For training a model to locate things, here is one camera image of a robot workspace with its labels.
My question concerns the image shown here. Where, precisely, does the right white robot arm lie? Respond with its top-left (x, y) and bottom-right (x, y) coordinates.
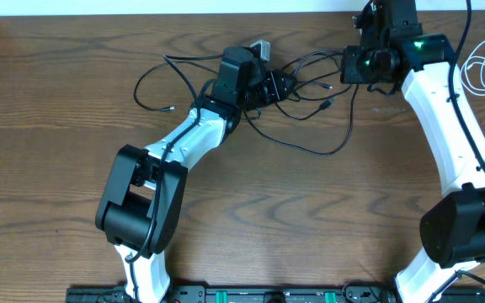
top-left (340, 1), bottom-right (485, 302)

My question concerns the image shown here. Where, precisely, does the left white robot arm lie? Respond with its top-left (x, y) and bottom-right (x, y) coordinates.
top-left (95, 40), bottom-right (296, 302)

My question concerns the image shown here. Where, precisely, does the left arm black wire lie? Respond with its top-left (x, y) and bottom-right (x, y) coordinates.
top-left (123, 53), bottom-right (225, 303)

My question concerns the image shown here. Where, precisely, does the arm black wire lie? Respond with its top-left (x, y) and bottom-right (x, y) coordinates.
top-left (423, 0), bottom-right (485, 303)
top-left (123, 53), bottom-right (225, 303)

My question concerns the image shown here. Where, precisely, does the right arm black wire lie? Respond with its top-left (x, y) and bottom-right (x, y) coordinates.
top-left (423, 0), bottom-right (485, 303)

